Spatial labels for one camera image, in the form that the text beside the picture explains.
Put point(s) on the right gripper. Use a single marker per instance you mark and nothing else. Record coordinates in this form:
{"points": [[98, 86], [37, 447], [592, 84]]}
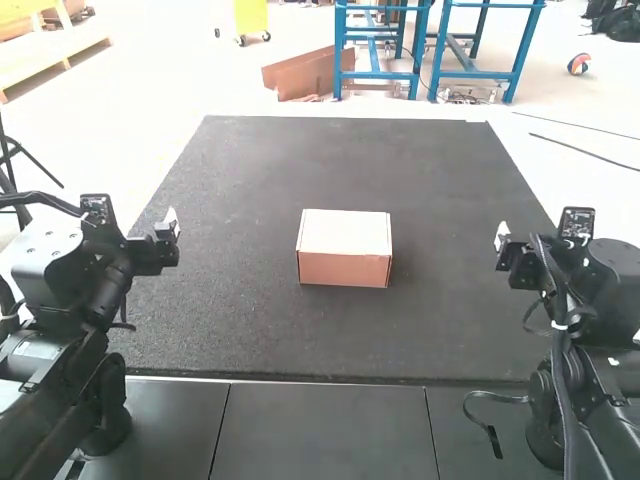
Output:
{"points": [[522, 265]]}

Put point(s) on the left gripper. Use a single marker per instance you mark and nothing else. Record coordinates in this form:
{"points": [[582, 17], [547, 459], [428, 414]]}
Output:
{"points": [[155, 252]]}

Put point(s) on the cardboard box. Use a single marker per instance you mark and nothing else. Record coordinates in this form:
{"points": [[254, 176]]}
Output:
{"points": [[345, 250]]}

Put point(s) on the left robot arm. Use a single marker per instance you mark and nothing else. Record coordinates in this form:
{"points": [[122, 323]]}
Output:
{"points": [[55, 310]]}

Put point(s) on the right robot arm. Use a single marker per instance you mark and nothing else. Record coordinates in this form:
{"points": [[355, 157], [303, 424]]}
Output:
{"points": [[600, 300]]}

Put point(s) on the black mat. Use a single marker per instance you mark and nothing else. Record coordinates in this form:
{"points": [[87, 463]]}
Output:
{"points": [[325, 165]]}

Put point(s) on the black tripod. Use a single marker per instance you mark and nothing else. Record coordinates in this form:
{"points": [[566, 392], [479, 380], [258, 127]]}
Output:
{"points": [[10, 150]]}

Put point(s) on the colourful ball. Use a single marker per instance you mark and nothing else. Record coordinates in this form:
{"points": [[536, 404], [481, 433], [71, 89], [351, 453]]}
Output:
{"points": [[578, 64]]}

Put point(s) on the brown cardboard board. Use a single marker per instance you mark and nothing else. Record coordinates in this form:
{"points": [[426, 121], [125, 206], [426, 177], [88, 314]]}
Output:
{"points": [[305, 70]]}

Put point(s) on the dark base panel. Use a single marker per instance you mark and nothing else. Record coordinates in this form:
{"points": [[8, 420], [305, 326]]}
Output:
{"points": [[325, 435], [465, 450], [175, 430]]}

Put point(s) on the wooden pallet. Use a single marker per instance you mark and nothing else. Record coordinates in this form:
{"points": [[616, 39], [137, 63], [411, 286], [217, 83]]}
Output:
{"points": [[45, 45]]}

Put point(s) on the yellow wheeled cart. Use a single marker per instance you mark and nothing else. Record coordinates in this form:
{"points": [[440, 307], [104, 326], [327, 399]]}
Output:
{"points": [[250, 15]]}

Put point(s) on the black bag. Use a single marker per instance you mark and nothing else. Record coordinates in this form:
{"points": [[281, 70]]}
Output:
{"points": [[617, 20]]}

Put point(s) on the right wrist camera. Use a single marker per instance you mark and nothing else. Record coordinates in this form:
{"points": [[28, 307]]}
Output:
{"points": [[577, 222]]}

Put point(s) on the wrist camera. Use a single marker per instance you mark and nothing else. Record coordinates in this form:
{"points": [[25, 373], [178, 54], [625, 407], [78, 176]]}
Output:
{"points": [[577, 222], [96, 207]]}

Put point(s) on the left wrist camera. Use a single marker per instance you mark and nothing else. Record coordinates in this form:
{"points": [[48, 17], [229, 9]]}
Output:
{"points": [[96, 207]]}

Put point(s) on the blue metal frame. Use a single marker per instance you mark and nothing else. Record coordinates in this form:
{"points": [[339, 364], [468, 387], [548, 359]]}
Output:
{"points": [[375, 45], [480, 50]]}

